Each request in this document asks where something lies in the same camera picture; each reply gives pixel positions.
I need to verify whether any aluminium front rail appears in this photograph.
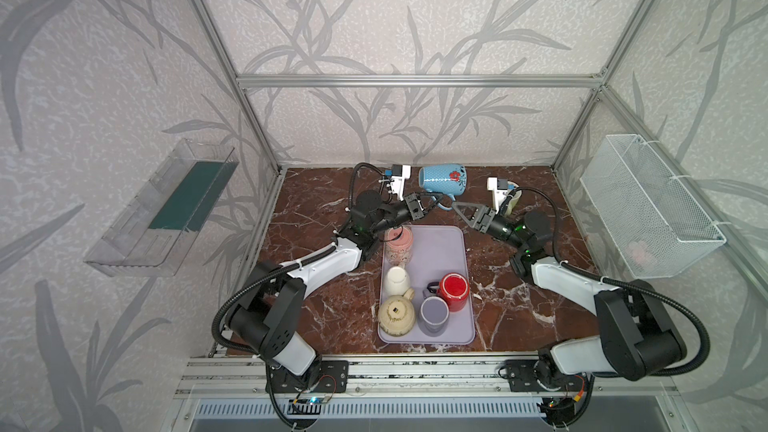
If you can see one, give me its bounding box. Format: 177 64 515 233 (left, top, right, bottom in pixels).
173 352 679 400

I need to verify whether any blue mug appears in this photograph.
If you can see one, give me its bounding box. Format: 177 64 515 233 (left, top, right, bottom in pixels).
418 163 468 201

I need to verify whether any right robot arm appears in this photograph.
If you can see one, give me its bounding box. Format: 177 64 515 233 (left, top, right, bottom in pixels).
452 202 687 381

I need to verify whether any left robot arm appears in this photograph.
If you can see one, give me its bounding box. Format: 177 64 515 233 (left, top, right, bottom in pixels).
211 190 443 382

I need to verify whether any white mug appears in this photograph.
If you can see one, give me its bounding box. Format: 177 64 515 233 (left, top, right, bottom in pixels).
383 266 411 296

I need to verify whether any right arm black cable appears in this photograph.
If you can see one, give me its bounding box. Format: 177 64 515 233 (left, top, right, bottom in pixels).
509 185 712 378

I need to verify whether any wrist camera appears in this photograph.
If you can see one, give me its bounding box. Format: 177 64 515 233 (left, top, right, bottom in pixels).
384 164 412 200
487 177 522 217

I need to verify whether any pink patterned mug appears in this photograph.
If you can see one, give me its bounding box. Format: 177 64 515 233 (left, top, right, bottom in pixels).
383 225 414 268

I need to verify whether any light green mug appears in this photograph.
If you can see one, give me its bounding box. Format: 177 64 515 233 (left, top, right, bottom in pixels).
506 190 522 216

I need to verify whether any aluminium cage frame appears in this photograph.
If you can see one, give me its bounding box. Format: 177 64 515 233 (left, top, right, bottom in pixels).
224 0 767 300

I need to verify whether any clear plastic wall bin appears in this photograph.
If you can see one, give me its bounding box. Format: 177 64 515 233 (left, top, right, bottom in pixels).
84 139 239 277

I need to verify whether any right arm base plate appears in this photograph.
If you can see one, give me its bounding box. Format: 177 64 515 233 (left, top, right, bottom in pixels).
497 359 586 395

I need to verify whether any red mug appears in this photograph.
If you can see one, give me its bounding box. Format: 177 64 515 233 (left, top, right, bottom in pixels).
424 272 470 312

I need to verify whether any white wire mesh basket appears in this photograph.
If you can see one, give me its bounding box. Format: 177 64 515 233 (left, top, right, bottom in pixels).
581 134 727 279

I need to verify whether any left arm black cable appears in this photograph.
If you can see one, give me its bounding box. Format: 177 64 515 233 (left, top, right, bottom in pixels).
211 161 386 355

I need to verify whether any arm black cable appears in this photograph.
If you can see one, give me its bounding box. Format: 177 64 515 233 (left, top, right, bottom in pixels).
211 161 386 355
509 185 712 378

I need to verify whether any beige stoneware mug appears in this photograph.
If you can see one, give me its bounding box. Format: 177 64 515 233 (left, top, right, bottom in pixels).
378 288 416 337

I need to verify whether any lavender mug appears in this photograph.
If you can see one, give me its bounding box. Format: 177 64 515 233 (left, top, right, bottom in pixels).
418 296 451 337

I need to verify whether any lavender plastic tray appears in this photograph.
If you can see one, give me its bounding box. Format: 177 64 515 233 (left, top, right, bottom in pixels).
378 225 475 346

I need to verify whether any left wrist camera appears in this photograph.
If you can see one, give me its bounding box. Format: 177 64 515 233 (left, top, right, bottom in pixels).
384 164 412 200

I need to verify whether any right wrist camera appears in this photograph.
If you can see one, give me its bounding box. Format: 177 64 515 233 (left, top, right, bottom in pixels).
487 177 522 217

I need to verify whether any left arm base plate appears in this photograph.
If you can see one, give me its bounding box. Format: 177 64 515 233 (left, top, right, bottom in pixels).
266 359 350 394

